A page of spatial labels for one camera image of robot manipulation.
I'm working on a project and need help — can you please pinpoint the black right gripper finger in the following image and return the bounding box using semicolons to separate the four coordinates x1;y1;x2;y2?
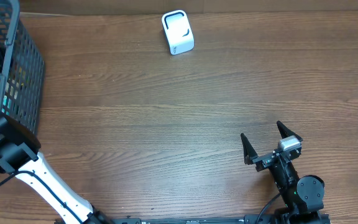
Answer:
241;133;258;164
276;121;303;142

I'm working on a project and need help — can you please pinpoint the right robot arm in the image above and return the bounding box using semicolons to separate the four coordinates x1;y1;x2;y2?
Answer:
241;121;331;224

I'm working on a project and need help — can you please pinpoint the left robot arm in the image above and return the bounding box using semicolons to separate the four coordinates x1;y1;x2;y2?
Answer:
0;111;112;223

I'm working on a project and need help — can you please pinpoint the white barcode scanner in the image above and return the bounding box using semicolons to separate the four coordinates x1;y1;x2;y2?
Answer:
161;10;195;55

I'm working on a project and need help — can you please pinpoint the grey plastic mesh basket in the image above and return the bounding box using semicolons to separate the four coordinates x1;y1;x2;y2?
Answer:
0;0;45;133

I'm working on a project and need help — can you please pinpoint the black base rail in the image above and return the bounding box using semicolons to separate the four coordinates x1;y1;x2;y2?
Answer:
54;213;332;224

